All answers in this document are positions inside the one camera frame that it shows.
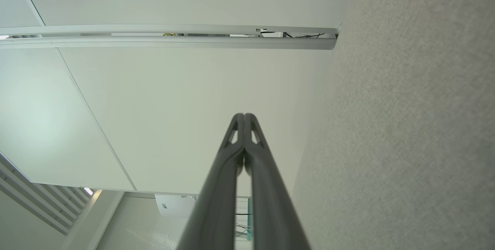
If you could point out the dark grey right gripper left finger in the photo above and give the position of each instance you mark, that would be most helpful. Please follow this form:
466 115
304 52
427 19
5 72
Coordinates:
216 203

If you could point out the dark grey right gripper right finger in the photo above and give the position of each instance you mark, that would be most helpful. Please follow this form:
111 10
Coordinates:
270 203

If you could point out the white box device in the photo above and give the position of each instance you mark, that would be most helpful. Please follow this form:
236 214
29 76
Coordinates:
174 205

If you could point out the white slatted panel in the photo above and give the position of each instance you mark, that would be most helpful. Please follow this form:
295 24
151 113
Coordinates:
34 199

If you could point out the grey partition joint post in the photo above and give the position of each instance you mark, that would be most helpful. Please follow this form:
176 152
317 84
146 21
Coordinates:
154 41

